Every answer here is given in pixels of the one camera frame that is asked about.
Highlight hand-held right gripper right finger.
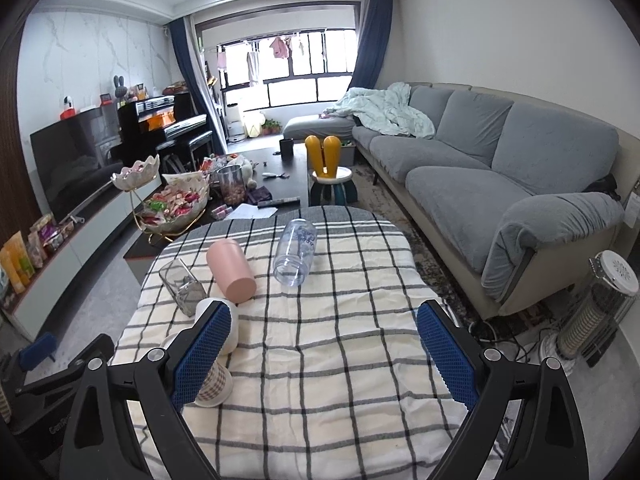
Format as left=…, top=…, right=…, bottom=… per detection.
left=416, top=299, right=586, bottom=480

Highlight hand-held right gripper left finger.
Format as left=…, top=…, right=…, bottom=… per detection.
left=60, top=299, right=236, bottom=480

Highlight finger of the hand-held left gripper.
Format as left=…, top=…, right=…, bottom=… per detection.
left=15, top=334, right=116, bottom=397
left=19, top=331, right=56, bottom=370

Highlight white cup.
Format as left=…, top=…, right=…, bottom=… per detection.
left=194, top=297, right=240, bottom=357
left=160, top=330, right=189, bottom=356

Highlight plaid paper cup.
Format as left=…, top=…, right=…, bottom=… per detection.
left=192, top=360, right=235, bottom=408

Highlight square glass cup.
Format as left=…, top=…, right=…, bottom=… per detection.
left=159, top=258, right=208, bottom=317

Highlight pink cup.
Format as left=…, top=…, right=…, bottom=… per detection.
left=206, top=238, right=258, bottom=303

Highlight clear plastic cup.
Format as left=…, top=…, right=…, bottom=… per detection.
left=272, top=218, right=318, bottom=287

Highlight yellow snack packet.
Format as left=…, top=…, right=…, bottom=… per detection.
left=0, top=231, right=36, bottom=295

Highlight purple snack packet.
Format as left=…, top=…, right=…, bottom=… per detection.
left=37, top=222, right=63, bottom=253

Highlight checked tablecloth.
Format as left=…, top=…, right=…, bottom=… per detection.
left=107, top=206, right=506, bottom=480

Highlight white television cabinet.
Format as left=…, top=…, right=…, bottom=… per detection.
left=0, top=180, right=166, bottom=341

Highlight white electric heater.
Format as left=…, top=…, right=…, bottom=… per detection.
left=539, top=250, right=638, bottom=376

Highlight white tiered snack stand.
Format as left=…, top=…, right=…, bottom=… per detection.
left=111, top=154, right=211, bottom=245

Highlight white paper sheet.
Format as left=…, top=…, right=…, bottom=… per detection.
left=229, top=204, right=278, bottom=221

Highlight clear snack jar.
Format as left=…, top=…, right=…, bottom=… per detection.
left=217, top=165, right=247, bottom=206

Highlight grey sofa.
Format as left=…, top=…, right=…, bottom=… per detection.
left=282, top=81, right=632, bottom=320

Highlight black television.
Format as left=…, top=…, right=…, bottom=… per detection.
left=30, top=106, right=123, bottom=223

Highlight dark coffee table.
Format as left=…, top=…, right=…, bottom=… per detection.
left=124, top=146, right=313, bottom=261

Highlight black piano bench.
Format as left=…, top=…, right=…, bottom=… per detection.
left=157, top=130, right=216, bottom=171

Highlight black piano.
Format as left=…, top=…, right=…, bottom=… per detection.
left=117, top=92, right=215, bottom=171

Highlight black bag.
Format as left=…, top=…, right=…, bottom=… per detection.
left=582, top=174, right=623, bottom=201

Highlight yellow rabbit-ear stool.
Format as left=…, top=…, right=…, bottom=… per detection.
left=305, top=135, right=358, bottom=206

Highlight white air purifier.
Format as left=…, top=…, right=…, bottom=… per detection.
left=226, top=103, right=247, bottom=139

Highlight light blue blanket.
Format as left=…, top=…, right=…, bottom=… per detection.
left=322, top=81, right=437, bottom=139

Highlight blue curtain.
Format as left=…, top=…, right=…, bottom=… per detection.
left=167, top=16, right=228, bottom=156
left=347, top=0, right=393, bottom=93

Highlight black framed window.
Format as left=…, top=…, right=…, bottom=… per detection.
left=220, top=30, right=358, bottom=111

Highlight black floor cables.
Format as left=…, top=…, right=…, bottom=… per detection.
left=467, top=320, right=546, bottom=363

